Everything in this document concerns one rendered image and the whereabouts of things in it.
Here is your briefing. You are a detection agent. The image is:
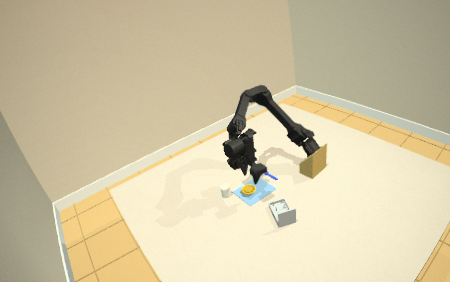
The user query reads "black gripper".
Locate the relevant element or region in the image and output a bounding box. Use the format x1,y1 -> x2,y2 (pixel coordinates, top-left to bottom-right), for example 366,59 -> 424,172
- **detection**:
240,148 -> 267,184

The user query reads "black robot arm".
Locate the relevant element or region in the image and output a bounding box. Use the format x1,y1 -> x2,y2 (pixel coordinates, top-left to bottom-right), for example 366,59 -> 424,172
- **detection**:
222,85 -> 322,170

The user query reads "light blue square mat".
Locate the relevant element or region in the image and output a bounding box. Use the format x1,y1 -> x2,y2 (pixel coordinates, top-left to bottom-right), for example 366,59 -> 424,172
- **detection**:
232,178 -> 277,206

